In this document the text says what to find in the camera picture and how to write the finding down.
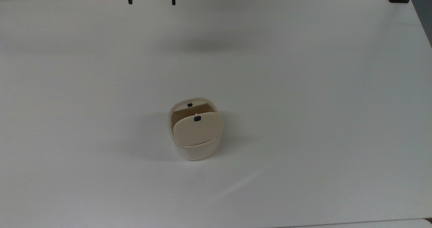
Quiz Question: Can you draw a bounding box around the cream round trash bin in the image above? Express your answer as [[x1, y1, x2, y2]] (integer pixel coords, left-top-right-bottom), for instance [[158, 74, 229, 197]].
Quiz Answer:
[[168, 97, 224, 161]]

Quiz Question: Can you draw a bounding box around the beige trash bin lid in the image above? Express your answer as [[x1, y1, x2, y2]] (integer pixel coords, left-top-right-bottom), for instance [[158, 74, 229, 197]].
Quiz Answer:
[[173, 112, 223, 146]]

